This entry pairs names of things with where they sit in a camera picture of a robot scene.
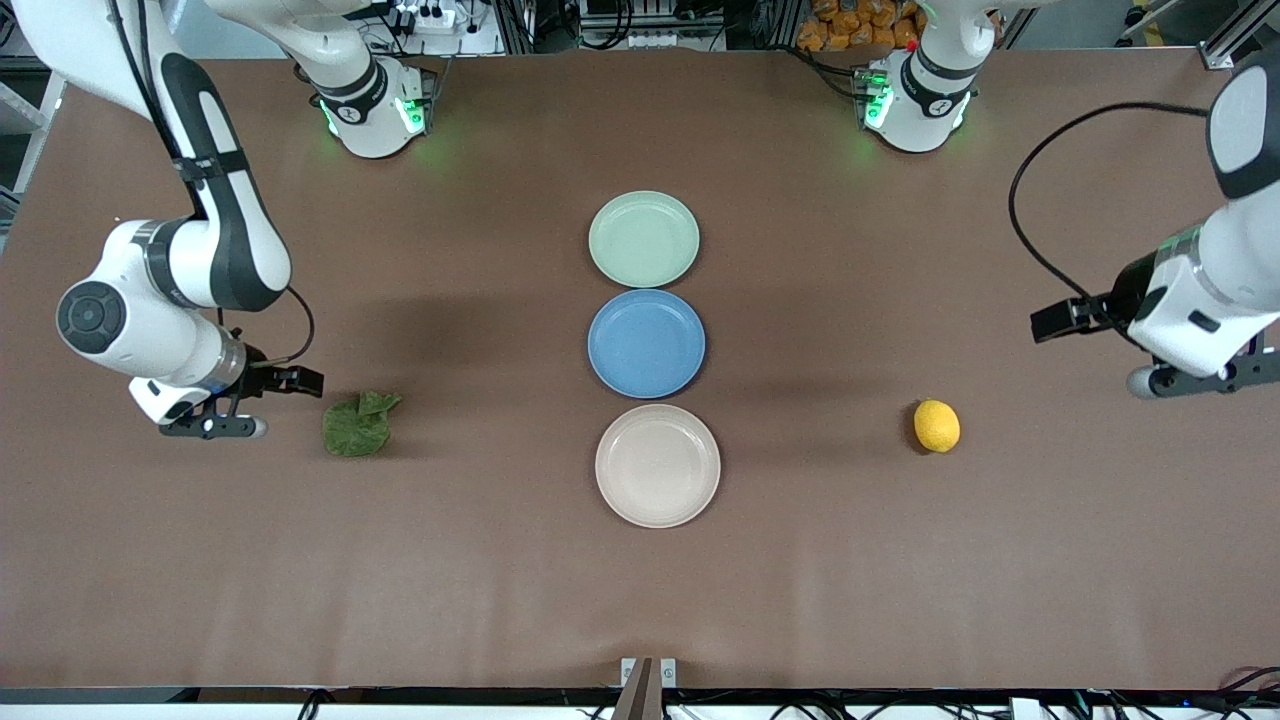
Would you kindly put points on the silver aluminium frame corner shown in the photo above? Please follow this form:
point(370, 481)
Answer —
point(1240, 25)

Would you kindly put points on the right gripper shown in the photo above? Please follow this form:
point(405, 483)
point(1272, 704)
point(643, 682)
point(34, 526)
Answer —
point(256, 368)

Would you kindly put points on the green lettuce leaf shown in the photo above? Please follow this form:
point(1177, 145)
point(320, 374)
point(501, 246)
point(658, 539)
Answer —
point(355, 428)

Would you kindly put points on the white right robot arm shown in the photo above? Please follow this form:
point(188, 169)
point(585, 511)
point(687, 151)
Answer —
point(150, 350)

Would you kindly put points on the bag of orange snacks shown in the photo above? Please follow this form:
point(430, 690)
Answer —
point(850, 25)

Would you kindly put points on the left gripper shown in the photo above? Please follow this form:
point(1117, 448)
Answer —
point(1124, 296)

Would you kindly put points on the blue plate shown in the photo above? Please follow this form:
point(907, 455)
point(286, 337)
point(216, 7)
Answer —
point(646, 343)

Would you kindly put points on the yellow lemon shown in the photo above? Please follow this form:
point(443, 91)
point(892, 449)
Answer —
point(937, 426)

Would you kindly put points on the grey metal table bracket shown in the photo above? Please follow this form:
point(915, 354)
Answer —
point(668, 672)

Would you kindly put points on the white power strip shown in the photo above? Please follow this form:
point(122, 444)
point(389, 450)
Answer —
point(435, 18)

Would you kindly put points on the silver aluminium frame rail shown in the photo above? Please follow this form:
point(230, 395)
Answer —
point(48, 110)

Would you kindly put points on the pale green plate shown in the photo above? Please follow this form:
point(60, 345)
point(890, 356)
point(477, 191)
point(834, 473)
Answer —
point(643, 238)

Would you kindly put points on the beige plate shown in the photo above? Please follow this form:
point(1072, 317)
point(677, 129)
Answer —
point(657, 465)

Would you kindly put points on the brown wooden post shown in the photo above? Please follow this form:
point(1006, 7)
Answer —
point(640, 695)

